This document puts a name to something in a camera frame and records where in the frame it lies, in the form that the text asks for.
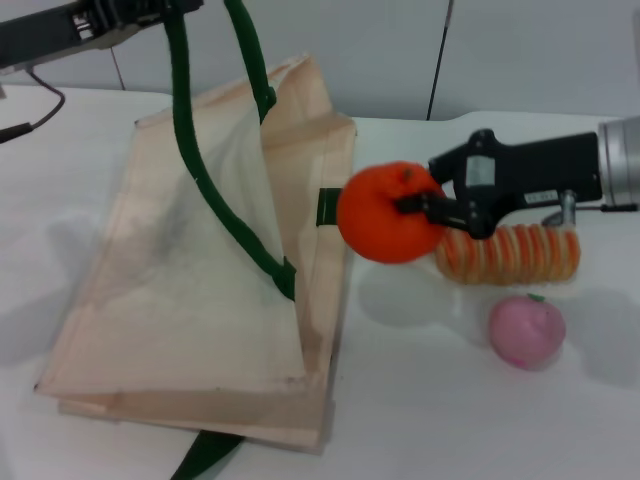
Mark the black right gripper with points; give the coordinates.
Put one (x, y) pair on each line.
(530, 170)

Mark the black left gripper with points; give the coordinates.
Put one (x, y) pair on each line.
(60, 30)

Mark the orange toy fruit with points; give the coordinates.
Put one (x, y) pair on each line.
(375, 220)

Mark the pink toy peach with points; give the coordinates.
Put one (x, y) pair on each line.
(525, 332)

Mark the orange striped bread roll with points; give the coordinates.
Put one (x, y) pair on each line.
(520, 257)

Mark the thin black background rod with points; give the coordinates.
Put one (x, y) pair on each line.
(437, 65)

